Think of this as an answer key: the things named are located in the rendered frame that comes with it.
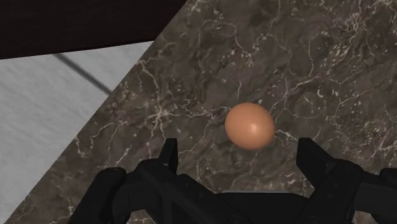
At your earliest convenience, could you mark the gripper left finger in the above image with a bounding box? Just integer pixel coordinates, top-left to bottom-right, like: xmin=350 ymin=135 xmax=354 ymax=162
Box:
xmin=67 ymin=137 xmax=249 ymax=224

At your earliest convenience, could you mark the dark cabinet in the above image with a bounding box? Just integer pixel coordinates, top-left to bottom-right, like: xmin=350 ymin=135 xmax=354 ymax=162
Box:
xmin=0 ymin=0 xmax=188 ymax=60

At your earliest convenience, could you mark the brown egg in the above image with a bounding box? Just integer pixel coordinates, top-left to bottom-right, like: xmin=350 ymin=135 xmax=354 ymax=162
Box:
xmin=224 ymin=102 xmax=276 ymax=151

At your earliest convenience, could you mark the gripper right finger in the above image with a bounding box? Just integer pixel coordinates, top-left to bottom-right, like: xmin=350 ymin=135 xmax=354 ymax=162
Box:
xmin=296 ymin=137 xmax=397 ymax=224

